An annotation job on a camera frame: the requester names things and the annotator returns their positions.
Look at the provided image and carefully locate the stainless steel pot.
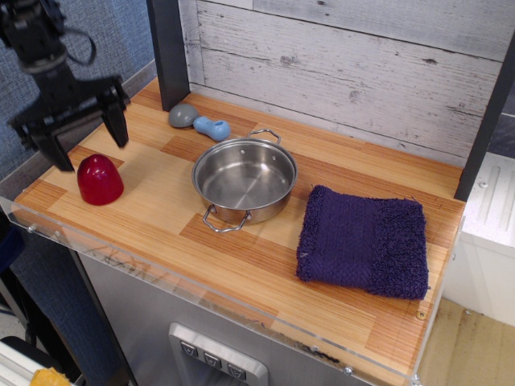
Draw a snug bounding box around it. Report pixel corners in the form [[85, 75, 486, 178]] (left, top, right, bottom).
[[192, 129, 299, 233]]

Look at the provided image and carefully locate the dark left shelf post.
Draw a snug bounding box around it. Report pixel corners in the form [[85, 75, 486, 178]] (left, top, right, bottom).
[[146, 0, 190, 111]]

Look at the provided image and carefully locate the dark shelf post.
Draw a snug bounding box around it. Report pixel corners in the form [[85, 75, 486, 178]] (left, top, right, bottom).
[[454, 45, 514, 202], [146, 0, 190, 111]]

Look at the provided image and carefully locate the grey and blue toy scoop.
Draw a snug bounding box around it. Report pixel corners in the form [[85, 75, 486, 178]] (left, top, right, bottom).
[[168, 103, 231, 142]]

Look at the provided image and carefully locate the white side counter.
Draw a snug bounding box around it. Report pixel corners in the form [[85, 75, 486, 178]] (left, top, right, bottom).
[[443, 153, 514, 326]]

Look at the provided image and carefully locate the purple folded towel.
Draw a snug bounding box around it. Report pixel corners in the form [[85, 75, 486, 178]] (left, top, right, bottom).
[[296, 185, 429, 300]]

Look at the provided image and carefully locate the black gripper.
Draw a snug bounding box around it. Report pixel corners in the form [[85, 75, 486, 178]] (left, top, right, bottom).
[[9, 64, 129, 172]]

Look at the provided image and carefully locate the red toy pepper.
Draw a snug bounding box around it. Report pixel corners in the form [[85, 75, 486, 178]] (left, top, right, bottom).
[[77, 154, 125, 206]]

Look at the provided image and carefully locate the clear acrylic front guard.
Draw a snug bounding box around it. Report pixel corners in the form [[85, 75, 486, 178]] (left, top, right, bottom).
[[1, 199, 418, 385]]

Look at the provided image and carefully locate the yellow object at corner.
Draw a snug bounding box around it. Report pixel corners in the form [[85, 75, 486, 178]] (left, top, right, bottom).
[[29, 368, 72, 386]]

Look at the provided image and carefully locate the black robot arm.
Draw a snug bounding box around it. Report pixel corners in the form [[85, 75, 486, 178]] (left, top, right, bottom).
[[1, 1, 130, 171]]

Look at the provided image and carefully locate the silver control panel with buttons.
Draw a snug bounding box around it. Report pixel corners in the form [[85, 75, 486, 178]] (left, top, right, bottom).
[[168, 322, 269, 385]]

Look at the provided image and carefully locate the dark right shelf post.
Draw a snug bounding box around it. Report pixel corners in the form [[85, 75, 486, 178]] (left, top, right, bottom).
[[454, 45, 514, 202]]

